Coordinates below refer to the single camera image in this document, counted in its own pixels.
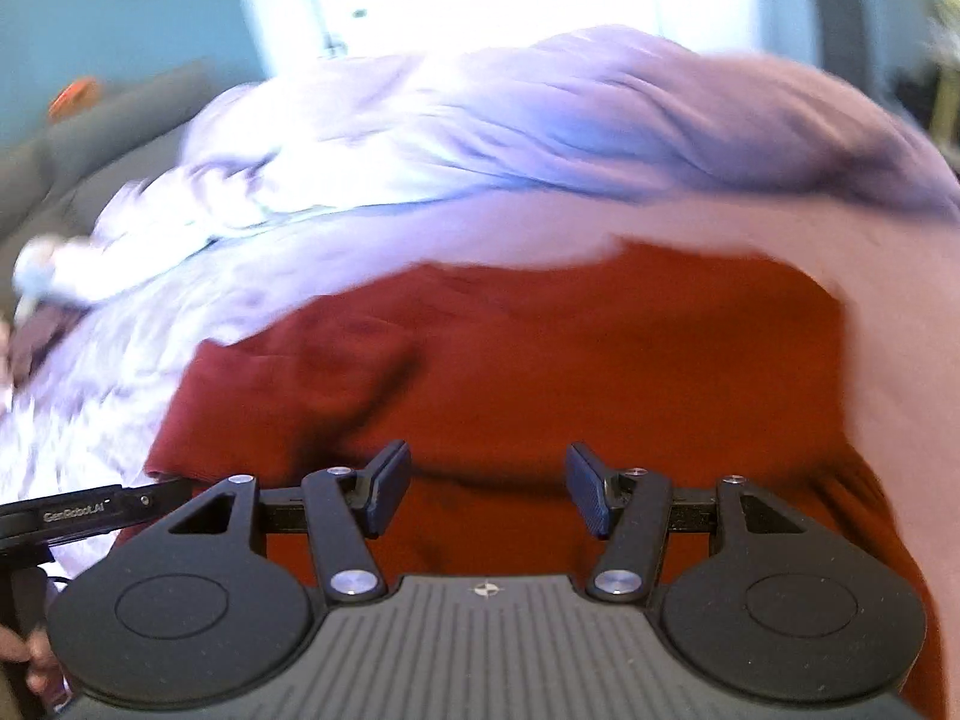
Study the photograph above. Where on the grey sofa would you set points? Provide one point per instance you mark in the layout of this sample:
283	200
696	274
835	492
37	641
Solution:
112	127

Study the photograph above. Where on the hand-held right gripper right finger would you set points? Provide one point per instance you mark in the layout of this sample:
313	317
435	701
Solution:
589	489

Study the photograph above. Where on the person's left hand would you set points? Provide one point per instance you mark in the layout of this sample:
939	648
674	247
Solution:
36	666

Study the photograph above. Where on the orange object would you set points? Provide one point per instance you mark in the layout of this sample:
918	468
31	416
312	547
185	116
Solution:
75	96

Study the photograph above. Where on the lilac fleece blanket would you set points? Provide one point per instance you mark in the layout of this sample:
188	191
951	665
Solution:
450	127

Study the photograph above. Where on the dark vertical post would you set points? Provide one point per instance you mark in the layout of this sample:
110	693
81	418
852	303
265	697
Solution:
834	0

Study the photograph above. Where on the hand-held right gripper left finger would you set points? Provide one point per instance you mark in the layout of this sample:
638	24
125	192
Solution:
390	481

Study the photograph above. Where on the red garment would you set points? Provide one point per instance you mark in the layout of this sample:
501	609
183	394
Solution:
525	360

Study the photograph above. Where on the small white cloth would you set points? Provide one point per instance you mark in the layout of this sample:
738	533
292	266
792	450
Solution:
41	264

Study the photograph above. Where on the dark purple cloth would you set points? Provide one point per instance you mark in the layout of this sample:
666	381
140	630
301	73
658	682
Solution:
37	337

